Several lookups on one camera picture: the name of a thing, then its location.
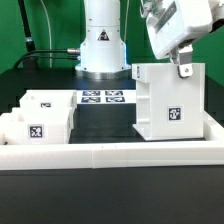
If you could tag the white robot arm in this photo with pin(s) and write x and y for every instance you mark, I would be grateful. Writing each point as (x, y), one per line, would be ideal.
(102, 50)

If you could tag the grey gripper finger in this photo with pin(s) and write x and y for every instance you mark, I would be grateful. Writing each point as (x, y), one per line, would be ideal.
(182, 58)

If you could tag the white drawer cabinet housing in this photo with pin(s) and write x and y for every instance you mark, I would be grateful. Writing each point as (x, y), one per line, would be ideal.
(167, 106)

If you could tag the white U-shaped border frame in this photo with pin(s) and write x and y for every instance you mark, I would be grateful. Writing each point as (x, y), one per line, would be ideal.
(209, 151)

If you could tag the black pole with clamp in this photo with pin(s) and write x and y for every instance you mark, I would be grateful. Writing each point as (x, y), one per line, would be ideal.
(30, 63)

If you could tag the white front drawer box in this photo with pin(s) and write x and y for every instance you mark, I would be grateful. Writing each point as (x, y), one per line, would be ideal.
(45, 126)

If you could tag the white sheet with fiducial markers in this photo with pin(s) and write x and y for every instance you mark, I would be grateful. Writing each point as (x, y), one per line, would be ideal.
(106, 96)

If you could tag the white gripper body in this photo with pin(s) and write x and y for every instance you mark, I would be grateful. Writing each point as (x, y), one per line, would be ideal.
(179, 23)

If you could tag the white rear drawer box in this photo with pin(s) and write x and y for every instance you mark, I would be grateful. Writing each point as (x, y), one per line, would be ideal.
(49, 98)

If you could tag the white drawer box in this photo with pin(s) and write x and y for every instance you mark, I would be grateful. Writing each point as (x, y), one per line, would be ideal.
(49, 98)
(45, 126)

